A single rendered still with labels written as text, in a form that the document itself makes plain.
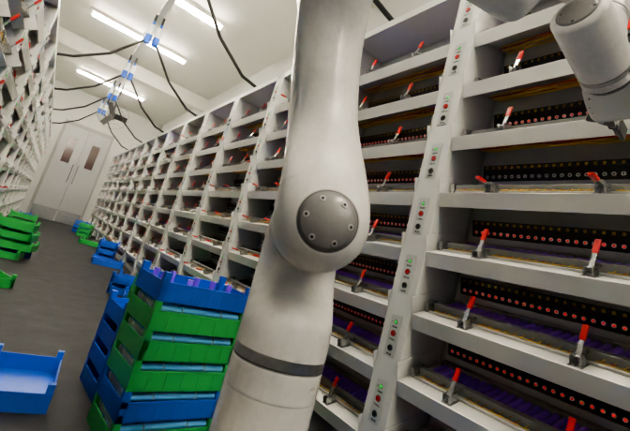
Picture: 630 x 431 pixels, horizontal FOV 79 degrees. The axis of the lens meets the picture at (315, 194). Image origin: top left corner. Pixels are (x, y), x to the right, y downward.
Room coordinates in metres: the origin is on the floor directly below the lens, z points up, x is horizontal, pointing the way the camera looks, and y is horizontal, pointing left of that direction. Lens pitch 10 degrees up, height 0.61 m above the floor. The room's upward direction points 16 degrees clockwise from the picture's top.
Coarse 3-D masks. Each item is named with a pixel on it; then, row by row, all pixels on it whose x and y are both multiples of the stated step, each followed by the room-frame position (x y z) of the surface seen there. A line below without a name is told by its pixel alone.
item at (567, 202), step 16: (448, 192) 1.19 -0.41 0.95; (480, 208) 1.05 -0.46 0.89; (496, 208) 1.01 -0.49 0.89; (512, 208) 0.98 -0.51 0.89; (528, 208) 0.94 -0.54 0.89; (544, 208) 0.91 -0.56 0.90; (560, 208) 0.88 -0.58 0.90; (576, 208) 0.85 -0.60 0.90; (592, 208) 0.82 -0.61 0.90; (608, 208) 0.80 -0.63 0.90; (624, 208) 0.77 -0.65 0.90
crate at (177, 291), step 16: (144, 272) 1.21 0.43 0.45; (160, 272) 1.28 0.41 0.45; (144, 288) 1.17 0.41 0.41; (160, 288) 1.09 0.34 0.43; (176, 288) 1.12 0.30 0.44; (192, 288) 1.15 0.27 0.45; (208, 288) 1.40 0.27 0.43; (224, 288) 1.41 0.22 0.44; (192, 304) 1.16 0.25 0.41; (208, 304) 1.19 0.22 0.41; (224, 304) 1.23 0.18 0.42; (240, 304) 1.26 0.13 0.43
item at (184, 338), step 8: (128, 320) 1.22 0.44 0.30; (136, 320) 1.20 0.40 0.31; (136, 328) 1.17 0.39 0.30; (144, 328) 1.15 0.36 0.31; (152, 336) 1.11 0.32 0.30; (160, 336) 1.13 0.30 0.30; (168, 336) 1.14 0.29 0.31; (176, 336) 1.16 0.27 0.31; (184, 336) 1.18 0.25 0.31; (192, 336) 1.20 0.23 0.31; (200, 336) 1.23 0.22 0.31; (208, 336) 1.25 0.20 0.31; (208, 344) 1.23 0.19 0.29; (216, 344) 1.24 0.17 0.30; (224, 344) 1.26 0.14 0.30
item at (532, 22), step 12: (540, 12) 0.99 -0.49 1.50; (552, 12) 0.96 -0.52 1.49; (480, 24) 1.17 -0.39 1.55; (504, 24) 1.08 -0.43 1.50; (516, 24) 1.05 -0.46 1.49; (528, 24) 1.02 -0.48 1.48; (540, 24) 0.99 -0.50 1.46; (480, 36) 1.15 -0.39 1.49; (492, 36) 1.11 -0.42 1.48; (504, 36) 1.08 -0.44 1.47; (516, 36) 1.14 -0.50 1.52; (528, 36) 1.13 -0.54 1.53; (540, 36) 1.09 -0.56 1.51; (552, 36) 1.07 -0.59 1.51; (504, 48) 1.18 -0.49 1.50; (516, 48) 1.17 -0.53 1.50
